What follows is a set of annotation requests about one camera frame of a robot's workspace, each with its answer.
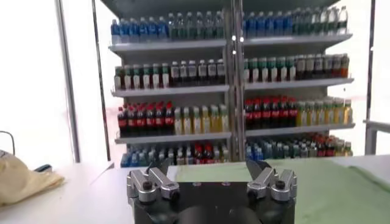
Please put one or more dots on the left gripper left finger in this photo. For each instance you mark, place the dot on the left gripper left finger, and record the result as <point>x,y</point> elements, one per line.
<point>152,185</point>

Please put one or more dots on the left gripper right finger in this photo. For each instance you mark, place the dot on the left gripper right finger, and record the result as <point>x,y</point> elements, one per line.
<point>271,184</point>

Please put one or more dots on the green polo shirt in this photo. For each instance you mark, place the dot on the green polo shirt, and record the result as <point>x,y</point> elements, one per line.
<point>329,194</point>

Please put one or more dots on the blue label water bottle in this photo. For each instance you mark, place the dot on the blue label water bottle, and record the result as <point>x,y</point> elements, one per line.
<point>143,30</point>
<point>270,24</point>
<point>258,151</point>
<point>134,157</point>
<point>279,23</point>
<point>114,32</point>
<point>124,31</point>
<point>152,29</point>
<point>125,158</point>
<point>162,28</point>
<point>133,30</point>
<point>245,25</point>
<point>288,23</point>
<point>260,25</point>
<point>252,25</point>
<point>249,151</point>

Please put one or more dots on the small dark drink bottle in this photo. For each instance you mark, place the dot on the small dark drink bottle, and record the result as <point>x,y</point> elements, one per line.
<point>179,156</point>
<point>169,155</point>
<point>295,150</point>
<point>304,149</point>
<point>161,153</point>
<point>286,150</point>
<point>312,149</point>
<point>188,156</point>

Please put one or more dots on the red cap cola bottle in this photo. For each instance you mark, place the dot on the red cap cola bottle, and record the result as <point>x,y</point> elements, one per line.
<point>169,118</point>
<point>266,113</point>
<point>122,121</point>
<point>293,112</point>
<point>208,154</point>
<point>257,114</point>
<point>320,148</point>
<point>275,113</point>
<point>150,120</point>
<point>198,154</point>
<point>132,121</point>
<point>141,120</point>
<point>329,148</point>
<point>249,114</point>
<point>160,119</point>
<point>284,113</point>

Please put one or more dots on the black slanted pole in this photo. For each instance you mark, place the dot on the black slanted pole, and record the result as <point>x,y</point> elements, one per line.
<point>102,91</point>
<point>369,61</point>

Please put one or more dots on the green cap tea bottle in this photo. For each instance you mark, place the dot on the green cap tea bottle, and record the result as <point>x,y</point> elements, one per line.
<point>165,75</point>
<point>146,76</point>
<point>118,78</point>
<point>127,78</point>
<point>281,69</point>
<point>155,76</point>
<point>136,77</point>
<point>291,68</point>
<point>272,69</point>
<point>254,70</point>
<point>246,70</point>
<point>263,70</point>

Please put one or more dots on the blue white handheld device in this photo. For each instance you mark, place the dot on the blue white handheld device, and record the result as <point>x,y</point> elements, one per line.
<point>43,168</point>

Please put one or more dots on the dark bottle white label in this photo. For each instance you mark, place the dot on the dark bottle white label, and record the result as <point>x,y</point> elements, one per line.
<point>192,72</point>
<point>221,71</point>
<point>174,73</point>
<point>328,66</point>
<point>202,72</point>
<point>183,72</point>
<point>318,66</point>
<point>211,72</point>

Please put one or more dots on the white side table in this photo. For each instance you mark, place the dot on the white side table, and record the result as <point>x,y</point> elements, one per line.
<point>376,126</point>

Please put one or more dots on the dark bottle beige label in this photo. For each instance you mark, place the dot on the dark bottle beige label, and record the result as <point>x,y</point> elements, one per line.
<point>309,66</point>
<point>300,67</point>

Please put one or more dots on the pale yellow garment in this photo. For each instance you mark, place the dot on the pale yellow garment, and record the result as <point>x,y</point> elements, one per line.
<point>21,179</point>

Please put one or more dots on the red brown tea bottle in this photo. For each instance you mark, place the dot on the red brown tea bottle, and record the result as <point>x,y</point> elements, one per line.
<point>336,65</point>
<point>345,65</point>

